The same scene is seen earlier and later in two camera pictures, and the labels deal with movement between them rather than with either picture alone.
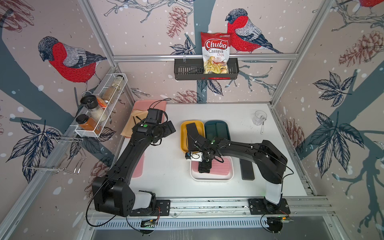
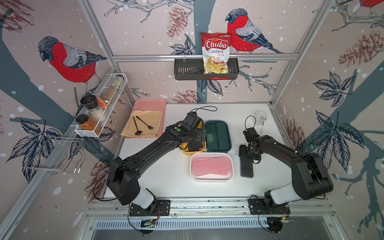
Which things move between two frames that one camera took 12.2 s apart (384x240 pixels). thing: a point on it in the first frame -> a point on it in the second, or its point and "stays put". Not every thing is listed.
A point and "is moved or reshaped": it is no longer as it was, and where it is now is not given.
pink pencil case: [138, 170] is moved or reshaped
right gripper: [201, 167] -> [241, 151]
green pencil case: [211, 131] stays put
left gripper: [168, 130] -> [199, 137]
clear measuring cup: [259, 118] stays put
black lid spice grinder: [91, 102] stays put
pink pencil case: [218, 168] stays put
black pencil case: [247, 173] stays put
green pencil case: [221, 131] stays put
